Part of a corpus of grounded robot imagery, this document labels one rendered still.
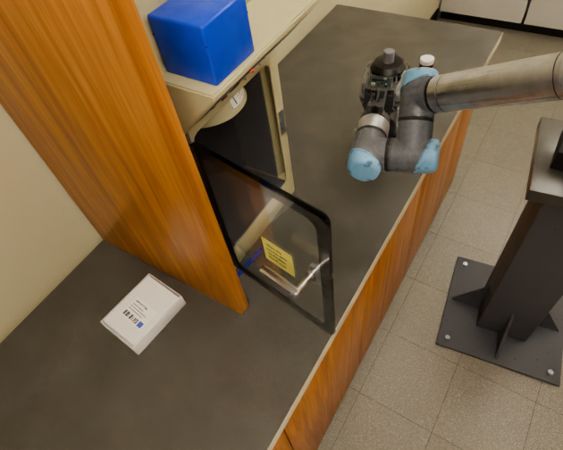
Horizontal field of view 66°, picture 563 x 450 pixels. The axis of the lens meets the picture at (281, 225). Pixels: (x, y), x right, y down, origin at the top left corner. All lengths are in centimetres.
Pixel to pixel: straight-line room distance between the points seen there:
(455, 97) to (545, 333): 147
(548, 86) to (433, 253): 156
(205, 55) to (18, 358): 88
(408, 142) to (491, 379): 131
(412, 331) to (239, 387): 121
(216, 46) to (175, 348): 68
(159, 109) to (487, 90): 57
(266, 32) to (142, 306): 68
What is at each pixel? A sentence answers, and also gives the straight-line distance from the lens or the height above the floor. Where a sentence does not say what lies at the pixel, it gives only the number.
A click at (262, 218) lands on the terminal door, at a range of 75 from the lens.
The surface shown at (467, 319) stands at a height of 2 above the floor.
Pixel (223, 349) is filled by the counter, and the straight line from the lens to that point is 103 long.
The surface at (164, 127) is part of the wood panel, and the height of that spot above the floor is 151.
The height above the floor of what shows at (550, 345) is 1.
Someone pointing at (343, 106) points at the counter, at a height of 94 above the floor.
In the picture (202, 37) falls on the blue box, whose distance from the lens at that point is 63.
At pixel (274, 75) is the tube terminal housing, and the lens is 100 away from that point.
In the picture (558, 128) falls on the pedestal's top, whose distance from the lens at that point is 155.
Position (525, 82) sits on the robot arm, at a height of 141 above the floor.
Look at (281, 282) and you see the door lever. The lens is 77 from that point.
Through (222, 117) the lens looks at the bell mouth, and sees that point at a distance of 91.
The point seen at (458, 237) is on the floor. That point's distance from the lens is 238.
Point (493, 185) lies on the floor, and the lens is 266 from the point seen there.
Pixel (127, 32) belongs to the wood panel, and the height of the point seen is 164.
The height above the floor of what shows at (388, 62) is 122.
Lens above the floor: 187
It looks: 52 degrees down
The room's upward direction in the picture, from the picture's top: 11 degrees counter-clockwise
